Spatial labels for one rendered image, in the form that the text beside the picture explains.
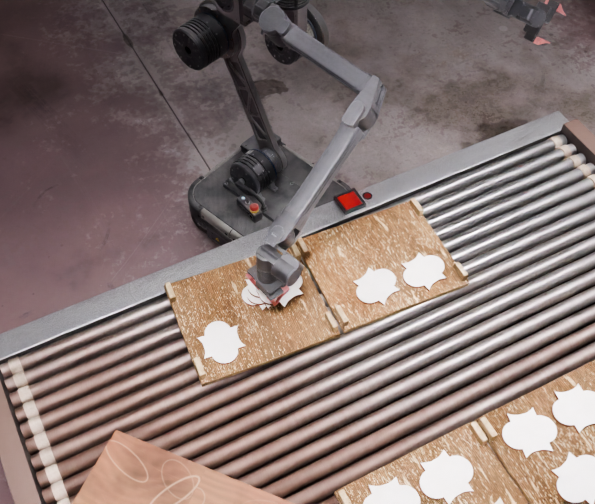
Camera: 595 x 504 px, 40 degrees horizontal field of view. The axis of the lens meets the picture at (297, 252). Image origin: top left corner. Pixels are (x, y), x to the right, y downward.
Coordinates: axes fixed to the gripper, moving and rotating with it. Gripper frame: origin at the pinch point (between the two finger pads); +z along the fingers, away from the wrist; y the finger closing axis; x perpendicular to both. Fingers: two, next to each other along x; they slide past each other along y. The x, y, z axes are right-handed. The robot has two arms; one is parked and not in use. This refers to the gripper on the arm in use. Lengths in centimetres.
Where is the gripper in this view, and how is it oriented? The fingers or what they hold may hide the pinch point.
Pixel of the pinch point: (267, 294)
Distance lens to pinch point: 229.6
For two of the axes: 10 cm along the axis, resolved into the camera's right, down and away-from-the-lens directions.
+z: -0.1, 6.2, 7.9
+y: -6.4, -6.1, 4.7
